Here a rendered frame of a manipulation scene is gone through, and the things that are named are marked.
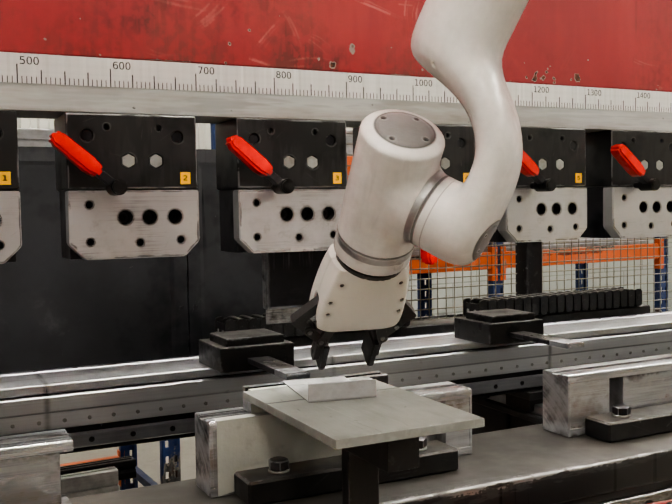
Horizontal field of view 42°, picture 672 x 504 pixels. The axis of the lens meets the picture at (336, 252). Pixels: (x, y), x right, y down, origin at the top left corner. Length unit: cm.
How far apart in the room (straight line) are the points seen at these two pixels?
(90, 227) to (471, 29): 47
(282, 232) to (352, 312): 17
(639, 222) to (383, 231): 64
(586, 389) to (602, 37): 53
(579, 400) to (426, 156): 67
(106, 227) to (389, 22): 46
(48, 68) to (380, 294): 44
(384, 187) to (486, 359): 82
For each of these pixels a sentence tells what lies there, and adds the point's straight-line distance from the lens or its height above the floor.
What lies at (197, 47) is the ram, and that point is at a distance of 107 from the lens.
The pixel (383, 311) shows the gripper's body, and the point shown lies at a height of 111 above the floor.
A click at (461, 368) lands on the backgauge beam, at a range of 158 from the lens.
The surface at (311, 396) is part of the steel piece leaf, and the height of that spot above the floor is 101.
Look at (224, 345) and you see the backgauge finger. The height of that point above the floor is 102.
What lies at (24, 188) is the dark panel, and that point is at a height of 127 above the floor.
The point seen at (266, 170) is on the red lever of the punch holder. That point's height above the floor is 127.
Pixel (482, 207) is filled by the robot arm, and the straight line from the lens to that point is 82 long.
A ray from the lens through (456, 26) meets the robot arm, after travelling 83.
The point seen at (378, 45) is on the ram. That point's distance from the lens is 117.
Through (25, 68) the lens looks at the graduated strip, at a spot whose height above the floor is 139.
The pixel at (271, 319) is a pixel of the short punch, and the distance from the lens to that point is 113.
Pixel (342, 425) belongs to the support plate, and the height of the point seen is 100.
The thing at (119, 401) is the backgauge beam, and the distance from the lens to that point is 133.
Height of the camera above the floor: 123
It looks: 3 degrees down
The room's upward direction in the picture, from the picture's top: 1 degrees counter-clockwise
